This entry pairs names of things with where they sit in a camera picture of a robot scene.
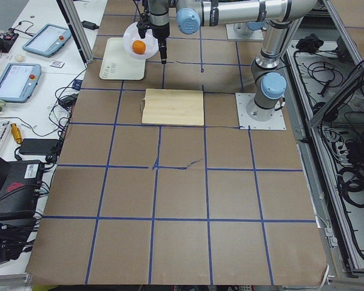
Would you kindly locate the aluminium frame post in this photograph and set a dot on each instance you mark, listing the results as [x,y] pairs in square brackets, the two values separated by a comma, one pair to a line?
[75,26]

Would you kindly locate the white round plate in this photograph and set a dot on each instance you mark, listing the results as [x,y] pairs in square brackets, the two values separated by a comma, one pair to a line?
[131,34]

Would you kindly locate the blue teach pendant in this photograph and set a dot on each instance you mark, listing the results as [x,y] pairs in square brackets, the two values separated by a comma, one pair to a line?
[48,40]
[18,82]

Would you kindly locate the orange fruit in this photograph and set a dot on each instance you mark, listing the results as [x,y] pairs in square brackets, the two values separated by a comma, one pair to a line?
[139,47]

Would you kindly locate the gold metal cylinder tool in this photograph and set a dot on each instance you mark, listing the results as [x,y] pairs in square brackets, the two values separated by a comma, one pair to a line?
[16,133]

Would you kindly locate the cream tray with bear print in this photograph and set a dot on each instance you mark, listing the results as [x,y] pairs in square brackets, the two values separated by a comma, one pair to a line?
[117,64]

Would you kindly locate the black computer box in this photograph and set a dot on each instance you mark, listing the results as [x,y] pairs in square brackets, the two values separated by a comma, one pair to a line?
[19,182]

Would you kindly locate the small white card box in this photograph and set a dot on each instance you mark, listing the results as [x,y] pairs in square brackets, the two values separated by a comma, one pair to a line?
[57,64]

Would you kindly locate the bamboo cutting board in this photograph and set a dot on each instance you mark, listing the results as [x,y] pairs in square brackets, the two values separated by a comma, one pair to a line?
[173,107]

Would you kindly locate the black adapter on table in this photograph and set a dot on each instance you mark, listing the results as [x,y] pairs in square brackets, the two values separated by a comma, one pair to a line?
[90,25]

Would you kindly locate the lower blue teach pendant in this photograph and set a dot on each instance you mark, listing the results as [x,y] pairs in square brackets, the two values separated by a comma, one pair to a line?
[18,82]

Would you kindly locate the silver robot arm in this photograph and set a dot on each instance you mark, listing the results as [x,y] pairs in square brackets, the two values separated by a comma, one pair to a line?
[243,19]

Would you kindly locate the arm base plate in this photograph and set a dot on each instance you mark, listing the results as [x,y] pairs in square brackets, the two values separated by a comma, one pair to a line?
[251,117]
[241,32]

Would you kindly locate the black laptop power brick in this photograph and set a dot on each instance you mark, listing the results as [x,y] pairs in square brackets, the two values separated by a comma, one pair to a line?
[32,146]

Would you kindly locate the upper blue teach pendant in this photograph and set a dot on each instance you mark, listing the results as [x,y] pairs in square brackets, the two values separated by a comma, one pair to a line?
[48,40]

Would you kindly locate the right side metal rack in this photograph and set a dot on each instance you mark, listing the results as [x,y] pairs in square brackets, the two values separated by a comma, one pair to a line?
[326,60]

